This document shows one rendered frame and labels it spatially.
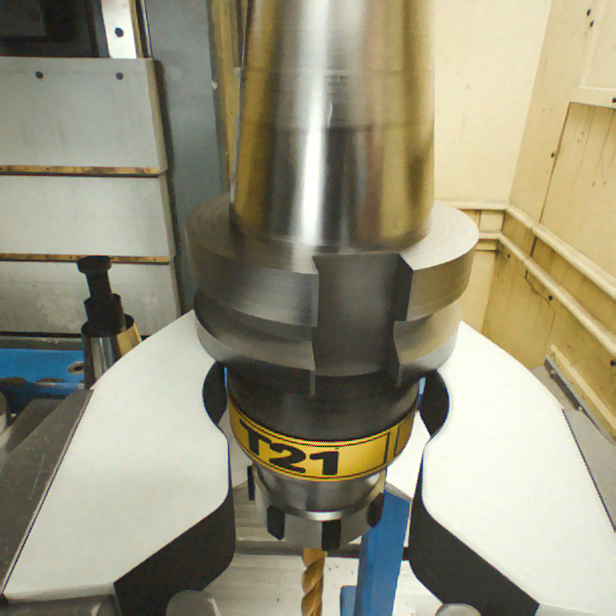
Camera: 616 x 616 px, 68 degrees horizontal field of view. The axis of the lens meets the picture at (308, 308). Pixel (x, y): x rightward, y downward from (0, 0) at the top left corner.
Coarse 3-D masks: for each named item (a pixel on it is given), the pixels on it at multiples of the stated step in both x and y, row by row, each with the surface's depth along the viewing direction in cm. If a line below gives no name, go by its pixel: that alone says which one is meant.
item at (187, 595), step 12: (180, 600) 5; (192, 600) 5; (204, 600) 5; (168, 612) 5; (180, 612) 5; (192, 612) 5; (204, 612) 5; (216, 612) 5; (444, 612) 5; (456, 612) 5; (468, 612) 5
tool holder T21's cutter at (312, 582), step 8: (304, 552) 16; (312, 552) 15; (320, 552) 15; (304, 560) 16; (312, 560) 16; (320, 560) 16; (312, 568) 16; (320, 568) 16; (304, 576) 16; (312, 576) 16; (320, 576) 16; (304, 584) 16; (312, 584) 16; (320, 584) 16; (304, 592) 17; (312, 592) 17; (320, 592) 17; (304, 600) 17; (312, 600) 17; (320, 600) 17; (304, 608) 17; (312, 608) 17; (320, 608) 17
